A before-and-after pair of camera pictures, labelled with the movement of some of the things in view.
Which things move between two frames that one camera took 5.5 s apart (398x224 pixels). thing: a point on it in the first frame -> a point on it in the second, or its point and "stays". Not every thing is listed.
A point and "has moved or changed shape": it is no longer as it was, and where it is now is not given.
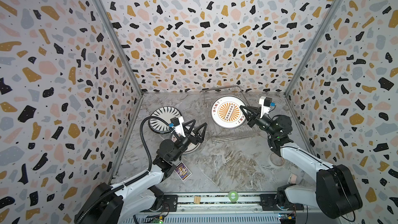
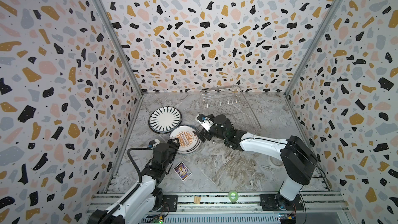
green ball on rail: [236, 194] stays
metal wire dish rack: [219, 135] stays
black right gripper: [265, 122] -> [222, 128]
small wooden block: [197, 199] stays
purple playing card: [182, 171] stays
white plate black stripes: [165, 113] stays
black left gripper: [194, 140] -> [172, 147]
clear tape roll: [276, 159] stays
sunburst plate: [226, 112] has moved or changed shape
